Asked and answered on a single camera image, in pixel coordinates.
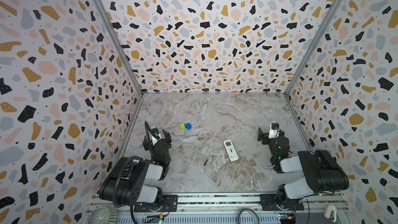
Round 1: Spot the blue cube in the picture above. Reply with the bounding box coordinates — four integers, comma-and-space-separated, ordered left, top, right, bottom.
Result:
185, 123, 192, 130

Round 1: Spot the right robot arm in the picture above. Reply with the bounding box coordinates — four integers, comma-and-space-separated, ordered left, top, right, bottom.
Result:
258, 127, 349, 210

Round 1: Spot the white clip device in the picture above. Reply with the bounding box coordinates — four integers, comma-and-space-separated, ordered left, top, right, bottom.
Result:
323, 204, 337, 223

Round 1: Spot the green cube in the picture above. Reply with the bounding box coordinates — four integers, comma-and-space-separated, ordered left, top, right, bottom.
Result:
179, 123, 186, 130

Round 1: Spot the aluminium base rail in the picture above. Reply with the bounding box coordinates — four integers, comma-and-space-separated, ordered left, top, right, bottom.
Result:
88, 192, 355, 224

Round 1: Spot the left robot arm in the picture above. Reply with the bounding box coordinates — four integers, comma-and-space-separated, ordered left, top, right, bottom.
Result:
98, 128, 172, 211

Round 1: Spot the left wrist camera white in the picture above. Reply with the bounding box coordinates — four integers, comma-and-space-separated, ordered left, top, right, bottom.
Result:
151, 128, 162, 145

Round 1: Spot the grey looped cable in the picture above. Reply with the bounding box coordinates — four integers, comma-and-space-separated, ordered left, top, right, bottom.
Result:
236, 208, 260, 224

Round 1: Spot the metal ribbed bowl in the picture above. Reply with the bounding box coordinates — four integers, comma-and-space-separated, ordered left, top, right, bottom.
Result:
87, 206, 118, 224

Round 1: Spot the white remote control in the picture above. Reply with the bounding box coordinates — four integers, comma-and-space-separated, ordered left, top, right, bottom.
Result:
223, 140, 239, 161

